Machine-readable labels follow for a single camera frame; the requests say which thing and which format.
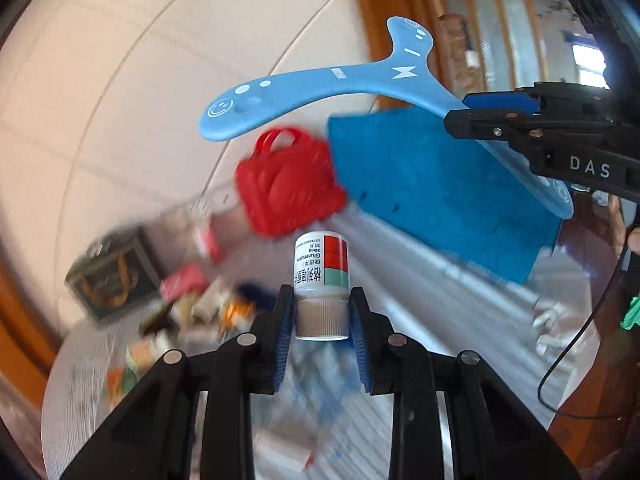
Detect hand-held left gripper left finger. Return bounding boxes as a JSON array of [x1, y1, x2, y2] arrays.
[[60, 284, 296, 480]]

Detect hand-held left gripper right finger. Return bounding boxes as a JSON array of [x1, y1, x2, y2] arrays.
[[348, 286, 583, 480]]

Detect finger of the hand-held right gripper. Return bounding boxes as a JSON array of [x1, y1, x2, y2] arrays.
[[462, 87, 543, 113], [444, 109, 551, 153]]

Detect white medicine bottle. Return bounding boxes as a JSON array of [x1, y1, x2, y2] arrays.
[[291, 231, 349, 342]]

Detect blue cloth mat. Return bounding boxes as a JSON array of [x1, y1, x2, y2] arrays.
[[327, 105, 573, 286]]

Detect blue boomerang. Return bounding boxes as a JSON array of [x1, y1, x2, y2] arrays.
[[199, 16, 573, 220]]

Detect grey striped desktop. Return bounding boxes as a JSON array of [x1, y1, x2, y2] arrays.
[[40, 200, 616, 480]]

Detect person's right hand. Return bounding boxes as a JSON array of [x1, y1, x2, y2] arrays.
[[607, 194, 640, 266]]

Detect pink red box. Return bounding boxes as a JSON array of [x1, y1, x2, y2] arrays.
[[160, 265, 208, 301]]

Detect small white red box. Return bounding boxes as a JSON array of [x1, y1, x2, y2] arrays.
[[192, 225, 223, 266]]

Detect white red toothpaste box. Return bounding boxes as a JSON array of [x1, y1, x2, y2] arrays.
[[255, 425, 316, 471]]

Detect red bear handbag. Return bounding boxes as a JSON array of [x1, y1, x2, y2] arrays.
[[235, 128, 348, 238]]

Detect white plastic clip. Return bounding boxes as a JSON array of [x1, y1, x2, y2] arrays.
[[532, 300, 566, 356]]

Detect green cloth piece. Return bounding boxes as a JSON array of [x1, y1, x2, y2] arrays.
[[620, 295, 640, 332]]

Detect black box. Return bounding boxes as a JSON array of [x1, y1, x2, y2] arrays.
[[65, 227, 163, 323]]

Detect black cable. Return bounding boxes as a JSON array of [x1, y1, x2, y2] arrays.
[[537, 240, 633, 418]]

